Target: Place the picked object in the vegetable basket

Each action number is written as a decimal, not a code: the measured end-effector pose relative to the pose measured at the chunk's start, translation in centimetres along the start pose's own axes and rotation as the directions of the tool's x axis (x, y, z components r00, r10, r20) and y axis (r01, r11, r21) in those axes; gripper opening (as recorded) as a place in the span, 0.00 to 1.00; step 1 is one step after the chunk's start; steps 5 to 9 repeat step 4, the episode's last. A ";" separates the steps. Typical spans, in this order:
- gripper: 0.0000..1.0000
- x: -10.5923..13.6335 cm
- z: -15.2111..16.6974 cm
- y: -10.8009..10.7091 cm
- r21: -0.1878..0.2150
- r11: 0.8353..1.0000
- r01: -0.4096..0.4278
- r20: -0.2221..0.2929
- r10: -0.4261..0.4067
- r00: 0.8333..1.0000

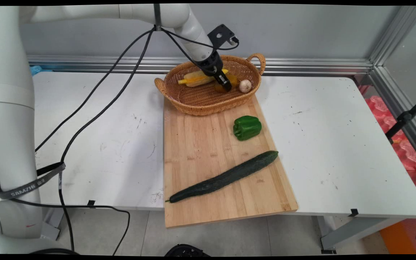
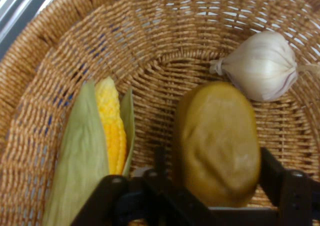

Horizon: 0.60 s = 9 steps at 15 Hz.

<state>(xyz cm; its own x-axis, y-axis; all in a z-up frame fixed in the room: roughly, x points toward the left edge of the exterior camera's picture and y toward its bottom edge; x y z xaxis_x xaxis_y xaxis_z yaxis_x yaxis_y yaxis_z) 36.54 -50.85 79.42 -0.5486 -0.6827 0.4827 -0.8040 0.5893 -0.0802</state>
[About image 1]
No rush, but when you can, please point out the grey table leg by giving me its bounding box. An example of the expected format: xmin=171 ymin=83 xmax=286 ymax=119
xmin=318 ymin=216 xmax=406 ymax=255
xmin=41 ymin=208 xmax=66 ymax=241

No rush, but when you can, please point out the green bell pepper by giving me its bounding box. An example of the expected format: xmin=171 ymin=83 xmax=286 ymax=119
xmin=233 ymin=116 xmax=263 ymax=141

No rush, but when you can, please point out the orange floor mat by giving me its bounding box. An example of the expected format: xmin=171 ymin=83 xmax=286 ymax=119
xmin=379 ymin=221 xmax=411 ymax=255

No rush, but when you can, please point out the dark green cucumber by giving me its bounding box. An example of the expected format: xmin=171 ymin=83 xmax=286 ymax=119
xmin=165 ymin=151 xmax=279 ymax=203

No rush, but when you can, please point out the thin black cable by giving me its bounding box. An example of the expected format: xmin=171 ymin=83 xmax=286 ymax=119
xmin=35 ymin=28 xmax=155 ymax=153

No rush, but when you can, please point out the upright aluminium frame post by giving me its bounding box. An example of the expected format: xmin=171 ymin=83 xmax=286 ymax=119
xmin=369 ymin=5 xmax=416 ymax=68

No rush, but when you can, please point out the grey velcro strap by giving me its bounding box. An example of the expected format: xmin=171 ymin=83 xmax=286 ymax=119
xmin=0 ymin=161 xmax=66 ymax=200

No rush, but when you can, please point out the black floor cable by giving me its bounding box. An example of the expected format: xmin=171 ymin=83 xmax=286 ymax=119
xmin=11 ymin=198 xmax=131 ymax=256

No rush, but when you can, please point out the red foam mat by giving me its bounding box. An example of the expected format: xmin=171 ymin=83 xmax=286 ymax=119
xmin=360 ymin=85 xmax=416 ymax=254

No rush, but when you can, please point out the oval wicker basket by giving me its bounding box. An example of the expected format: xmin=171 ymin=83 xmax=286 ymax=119
xmin=154 ymin=53 xmax=267 ymax=116

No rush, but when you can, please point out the slanted aluminium frame rail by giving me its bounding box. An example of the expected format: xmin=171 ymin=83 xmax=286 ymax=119
xmin=369 ymin=67 xmax=416 ymax=167

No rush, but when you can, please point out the black tripod stand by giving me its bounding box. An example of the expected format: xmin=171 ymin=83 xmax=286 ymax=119
xmin=385 ymin=93 xmax=416 ymax=143

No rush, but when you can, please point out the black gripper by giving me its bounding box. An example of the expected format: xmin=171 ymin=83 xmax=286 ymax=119
xmin=196 ymin=52 xmax=233 ymax=92

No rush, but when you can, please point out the wooden cutting board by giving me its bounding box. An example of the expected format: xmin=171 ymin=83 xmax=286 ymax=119
xmin=163 ymin=95 xmax=299 ymax=229

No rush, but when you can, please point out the yellow corn cob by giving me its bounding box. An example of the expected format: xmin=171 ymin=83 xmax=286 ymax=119
xmin=178 ymin=69 xmax=229 ymax=88

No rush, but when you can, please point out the horizontal aluminium frame rail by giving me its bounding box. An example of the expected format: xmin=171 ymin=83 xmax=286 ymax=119
xmin=27 ymin=54 xmax=374 ymax=77

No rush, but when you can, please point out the black round object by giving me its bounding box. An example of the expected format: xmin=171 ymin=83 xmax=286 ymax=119
xmin=164 ymin=244 xmax=211 ymax=257

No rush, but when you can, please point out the brown potato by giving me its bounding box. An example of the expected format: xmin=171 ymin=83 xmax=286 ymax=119
xmin=214 ymin=73 xmax=238 ymax=94

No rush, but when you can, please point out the thick black cable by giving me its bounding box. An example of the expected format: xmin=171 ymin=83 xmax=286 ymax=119
xmin=58 ymin=27 xmax=158 ymax=253

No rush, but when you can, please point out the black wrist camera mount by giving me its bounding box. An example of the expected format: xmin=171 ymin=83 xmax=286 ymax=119
xmin=208 ymin=24 xmax=240 ymax=49

